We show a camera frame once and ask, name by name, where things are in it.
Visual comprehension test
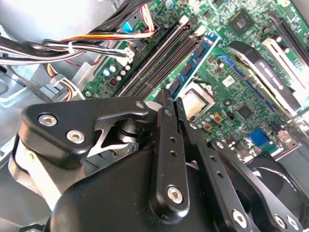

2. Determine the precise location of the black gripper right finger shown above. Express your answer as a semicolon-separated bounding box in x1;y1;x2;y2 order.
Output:
175;97;304;232

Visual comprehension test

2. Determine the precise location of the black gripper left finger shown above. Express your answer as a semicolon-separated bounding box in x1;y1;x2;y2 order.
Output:
18;88;191;218

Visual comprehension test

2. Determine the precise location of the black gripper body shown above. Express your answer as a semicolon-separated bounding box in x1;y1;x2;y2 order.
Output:
44;149;232;232

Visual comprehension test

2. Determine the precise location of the blue RAM stick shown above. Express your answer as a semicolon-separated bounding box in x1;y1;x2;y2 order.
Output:
168;35;220;95

